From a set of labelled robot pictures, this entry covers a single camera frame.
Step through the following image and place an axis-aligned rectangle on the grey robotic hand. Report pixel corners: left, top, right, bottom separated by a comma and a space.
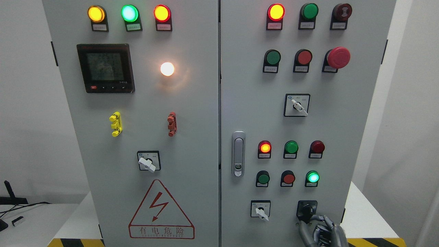
298, 215, 349, 247

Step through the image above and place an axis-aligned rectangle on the black rotary knob switch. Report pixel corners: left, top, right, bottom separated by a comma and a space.
296, 200, 317, 224

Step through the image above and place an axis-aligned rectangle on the white cabinet base platform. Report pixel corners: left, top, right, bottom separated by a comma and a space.
48, 184, 406, 247

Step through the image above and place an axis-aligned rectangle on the green light button lower right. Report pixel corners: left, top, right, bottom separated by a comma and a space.
305, 170, 320, 187

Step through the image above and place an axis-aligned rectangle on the red push button lower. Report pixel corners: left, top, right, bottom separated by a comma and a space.
280, 170, 295, 187

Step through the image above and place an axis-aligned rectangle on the red push button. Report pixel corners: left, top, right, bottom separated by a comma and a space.
280, 170, 295, 187
293, 49, 313, 73

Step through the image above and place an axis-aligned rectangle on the green push button lower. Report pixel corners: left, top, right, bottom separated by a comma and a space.
256, 170, 270, 187

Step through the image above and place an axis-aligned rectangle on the green push button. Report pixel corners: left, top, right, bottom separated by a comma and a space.
262, 49, 281, 73
256, 170, 270, 187

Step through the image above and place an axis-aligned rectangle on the red indicator lower right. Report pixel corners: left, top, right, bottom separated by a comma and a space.
308, 140, 325, 158

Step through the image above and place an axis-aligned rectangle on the green indicator lower middle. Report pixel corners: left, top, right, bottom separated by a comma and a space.
283, 140, 298, 159

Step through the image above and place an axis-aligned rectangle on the red lit indicator lower left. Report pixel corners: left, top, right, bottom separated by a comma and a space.
258, 140, 272, 158

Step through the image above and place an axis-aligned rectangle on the grey right cabinet door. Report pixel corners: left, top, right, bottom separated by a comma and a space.
221, 0, 396, 247

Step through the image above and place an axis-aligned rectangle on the grey cabinet door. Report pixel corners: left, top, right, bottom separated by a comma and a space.
43, 0, 219, 247
221, 0, 396, 247

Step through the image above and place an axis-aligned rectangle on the red electric hazard warning sticker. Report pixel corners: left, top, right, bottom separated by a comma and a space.
128, 179, 195, 239

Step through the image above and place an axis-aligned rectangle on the red emergency stop mushroom button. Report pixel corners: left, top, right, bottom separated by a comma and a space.
322, 46, 351, 73

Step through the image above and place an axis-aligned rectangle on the red push button upper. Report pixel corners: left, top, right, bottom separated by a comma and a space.
293, 49, 313, 73

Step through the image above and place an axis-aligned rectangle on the green push button upper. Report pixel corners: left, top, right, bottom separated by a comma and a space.
262, 49, 281, 73

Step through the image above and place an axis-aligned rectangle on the red terminal connector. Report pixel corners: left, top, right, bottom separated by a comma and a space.
167, 111, 177, 137

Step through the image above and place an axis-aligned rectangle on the dark red buzzer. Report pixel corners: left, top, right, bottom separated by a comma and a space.
330, 3, 353, 30

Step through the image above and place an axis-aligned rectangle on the green indicator light top right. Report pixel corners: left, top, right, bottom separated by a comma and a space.
298, 3, 319, 30

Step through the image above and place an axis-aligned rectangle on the orange indicator light right door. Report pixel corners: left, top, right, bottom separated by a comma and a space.
265, 3, 285, 30

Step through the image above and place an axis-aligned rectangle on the orange indicator light door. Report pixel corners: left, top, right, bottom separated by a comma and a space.
265, 3, 285, 30
154, 4, 173, 32

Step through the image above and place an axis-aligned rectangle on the white lit indicator lamp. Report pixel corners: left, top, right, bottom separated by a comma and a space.
160, 61, 175, 77

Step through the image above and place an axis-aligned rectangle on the yellow terminal connector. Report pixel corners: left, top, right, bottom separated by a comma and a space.
109, 111, 123, 137

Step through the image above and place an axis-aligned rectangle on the grey left cabinet door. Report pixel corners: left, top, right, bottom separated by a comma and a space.
43, 0, 219, 247

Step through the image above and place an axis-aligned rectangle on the black digital power meter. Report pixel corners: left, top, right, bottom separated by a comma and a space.
76, 43, 135, 94

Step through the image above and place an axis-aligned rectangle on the orange indicator light left door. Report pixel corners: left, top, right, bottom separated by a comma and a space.
154, 4, 173, 32

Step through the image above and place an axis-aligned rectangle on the green lit indicator light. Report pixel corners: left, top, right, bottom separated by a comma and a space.
121, 4, 143, 32

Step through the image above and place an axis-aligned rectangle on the small black white adapter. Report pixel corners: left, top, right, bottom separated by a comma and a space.
11, 216, 24, 227

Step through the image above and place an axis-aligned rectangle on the black device with antenna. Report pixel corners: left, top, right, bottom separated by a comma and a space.
0, 181, 28, 205

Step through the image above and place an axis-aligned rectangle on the yellow indicator light top left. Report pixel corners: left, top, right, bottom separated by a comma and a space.
87, 5, 109, 32

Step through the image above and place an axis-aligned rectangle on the black stand base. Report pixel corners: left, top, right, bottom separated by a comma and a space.
0, 219, 9, 232

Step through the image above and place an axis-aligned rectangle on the white selector switch lower right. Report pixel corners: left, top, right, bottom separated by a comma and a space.
250, 200, 271, 222

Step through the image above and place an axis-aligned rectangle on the white selector switch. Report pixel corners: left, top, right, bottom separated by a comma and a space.
250, 200, 271, 222
283, 94, 310, 117

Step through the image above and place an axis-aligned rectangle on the silver door latch handle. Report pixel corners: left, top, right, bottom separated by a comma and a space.
232, 131, 246, 177

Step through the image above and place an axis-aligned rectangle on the white selector switch upper right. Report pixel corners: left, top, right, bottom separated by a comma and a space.
283, 94, 310, 117

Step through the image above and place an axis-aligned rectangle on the white selector switch left door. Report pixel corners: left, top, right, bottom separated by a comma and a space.
137, 151, 161, 173

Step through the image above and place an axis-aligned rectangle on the black cable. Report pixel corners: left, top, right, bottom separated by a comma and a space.
0, 201, 52, 218

